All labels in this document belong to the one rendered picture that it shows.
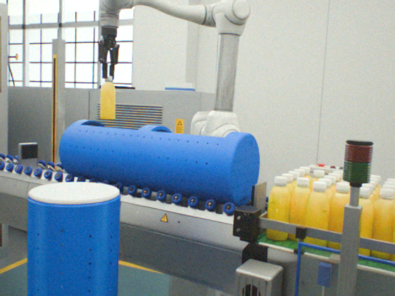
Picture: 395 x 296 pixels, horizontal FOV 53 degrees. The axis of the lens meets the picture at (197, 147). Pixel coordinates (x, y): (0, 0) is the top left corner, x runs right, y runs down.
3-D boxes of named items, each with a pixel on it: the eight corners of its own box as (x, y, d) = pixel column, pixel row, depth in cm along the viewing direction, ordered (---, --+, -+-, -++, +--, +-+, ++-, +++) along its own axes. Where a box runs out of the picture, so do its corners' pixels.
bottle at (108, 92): (115, 119, 188) (116, 79, 186) (100, 119, 186) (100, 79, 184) (114, 118, 194) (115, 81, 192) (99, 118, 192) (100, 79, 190)
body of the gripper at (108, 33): (109, 30, 191) (109, 50, 192) (97, 26, 184) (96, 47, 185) (121, 29, 187) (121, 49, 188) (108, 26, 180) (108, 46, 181)
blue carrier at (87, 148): (102, 172, 207) (102, 118, 203) (258, 198, 163) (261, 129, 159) (58, 182, 183) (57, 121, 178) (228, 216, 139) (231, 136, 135)
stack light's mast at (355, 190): (342, 201, 100) (348, 139, 99) (369, 205, 97) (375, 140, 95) (337, 206, 95) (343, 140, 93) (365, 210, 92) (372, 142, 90)
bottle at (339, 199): (353, 250, 122) (359, 191, 120) (332, 250, 121) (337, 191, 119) (342, 242, 129) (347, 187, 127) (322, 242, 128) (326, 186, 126)
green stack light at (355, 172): (344, 177, 100) (346, 158, 99) (371, 180, 97) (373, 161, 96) (339, 181, 94) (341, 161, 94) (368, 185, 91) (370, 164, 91)
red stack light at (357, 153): (346, 158, 99) (347, 142, 99) (373, 161, 96) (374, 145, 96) (341, 160, 94) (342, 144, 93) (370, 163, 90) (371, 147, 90)
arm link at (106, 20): (95, 14, 184) (95, 27, 184) (110, 13, 179) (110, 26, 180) (109, 18, 191) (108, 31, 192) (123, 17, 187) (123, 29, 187)
